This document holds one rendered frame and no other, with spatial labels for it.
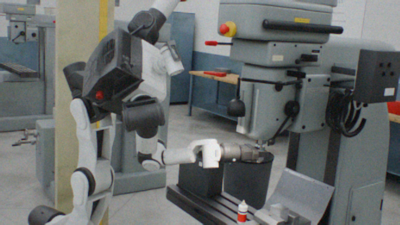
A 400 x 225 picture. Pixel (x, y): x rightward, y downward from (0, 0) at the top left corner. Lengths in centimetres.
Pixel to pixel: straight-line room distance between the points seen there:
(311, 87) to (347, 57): 28
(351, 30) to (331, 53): 471
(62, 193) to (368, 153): 223
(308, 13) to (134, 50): 71
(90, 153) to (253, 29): 94
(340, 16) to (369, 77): 506
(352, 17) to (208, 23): 349
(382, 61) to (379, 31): 463
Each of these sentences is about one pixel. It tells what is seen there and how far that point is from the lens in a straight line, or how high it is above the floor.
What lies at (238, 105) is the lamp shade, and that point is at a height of 148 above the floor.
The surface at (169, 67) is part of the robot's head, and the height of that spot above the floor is 159.
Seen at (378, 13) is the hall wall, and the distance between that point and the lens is 644.
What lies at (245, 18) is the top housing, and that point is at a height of 180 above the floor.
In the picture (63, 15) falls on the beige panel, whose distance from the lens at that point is 314.
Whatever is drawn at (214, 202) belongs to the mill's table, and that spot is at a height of 90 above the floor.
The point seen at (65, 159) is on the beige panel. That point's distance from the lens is 332.
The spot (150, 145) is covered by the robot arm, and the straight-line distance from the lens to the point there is 175.
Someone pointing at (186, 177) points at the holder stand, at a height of 97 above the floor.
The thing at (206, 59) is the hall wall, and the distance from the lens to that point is 906.
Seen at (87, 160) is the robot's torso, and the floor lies 112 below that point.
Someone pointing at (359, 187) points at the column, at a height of 105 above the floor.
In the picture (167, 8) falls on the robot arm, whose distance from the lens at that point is 192.
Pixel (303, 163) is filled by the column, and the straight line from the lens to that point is 221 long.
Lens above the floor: 177
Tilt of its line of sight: 11 degrees down
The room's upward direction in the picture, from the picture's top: 4 degrees clockwise
